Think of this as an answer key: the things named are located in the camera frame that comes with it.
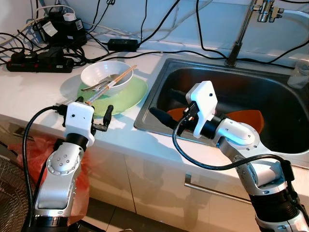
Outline clear plastic cup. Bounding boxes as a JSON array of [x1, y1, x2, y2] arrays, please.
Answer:
[[288, 60, 309, 90]]

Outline metal faucet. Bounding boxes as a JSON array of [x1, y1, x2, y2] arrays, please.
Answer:
[[225, 0, 281, 67]]

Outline white bowl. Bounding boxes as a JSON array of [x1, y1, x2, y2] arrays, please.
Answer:
[[80, 60, 134, 95]]

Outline black hanging cable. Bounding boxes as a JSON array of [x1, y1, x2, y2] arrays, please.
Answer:
[[138, 0, 182, 44], [195, 0, 230, 53]]

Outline black power adapter brick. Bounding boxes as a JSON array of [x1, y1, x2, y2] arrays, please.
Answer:
[[107, 39, 141, 52]]

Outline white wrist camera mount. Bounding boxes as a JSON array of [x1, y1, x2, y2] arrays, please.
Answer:
[[186, 81, 217, 137], [64, 101, 96, 148]]

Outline long black power cable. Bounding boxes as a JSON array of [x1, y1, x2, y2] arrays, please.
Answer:
[[72, 41, 309, 66]]

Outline white faucet hose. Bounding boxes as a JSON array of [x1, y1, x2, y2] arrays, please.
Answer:
[[278, 7, 309, 20]]

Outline black charger box with labels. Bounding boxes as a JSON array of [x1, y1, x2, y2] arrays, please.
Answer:
[[36, 12, 87, 48]]

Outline stainless steel sink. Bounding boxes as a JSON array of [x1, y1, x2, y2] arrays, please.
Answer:
[[134, 57, 309, 167]]

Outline red plastic bag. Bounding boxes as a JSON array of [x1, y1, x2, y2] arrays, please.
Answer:
[[7, 135, 90, 225]]

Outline white kitchen cabinet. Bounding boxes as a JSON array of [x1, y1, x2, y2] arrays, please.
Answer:
[[0, 116, 309, 232]]

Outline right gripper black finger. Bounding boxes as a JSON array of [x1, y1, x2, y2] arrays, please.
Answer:
[[167, 88, 192, 105], [149, 107, 183, 130]]

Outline long metal drawer handle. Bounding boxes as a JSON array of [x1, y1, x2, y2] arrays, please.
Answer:
[[183, 174, 252, 204]]

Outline wire fan guard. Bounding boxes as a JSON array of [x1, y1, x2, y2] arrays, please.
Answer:
[[0, 155, 29, 232]]

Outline light green plate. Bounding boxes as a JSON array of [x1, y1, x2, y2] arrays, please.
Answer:
[[77, 75, 149, 116]]

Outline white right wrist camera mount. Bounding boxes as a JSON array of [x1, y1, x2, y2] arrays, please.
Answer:
[[186, 81, 217, 137]]

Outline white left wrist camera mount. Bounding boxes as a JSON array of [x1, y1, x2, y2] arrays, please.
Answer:
[[64, 101, 96, 148]]

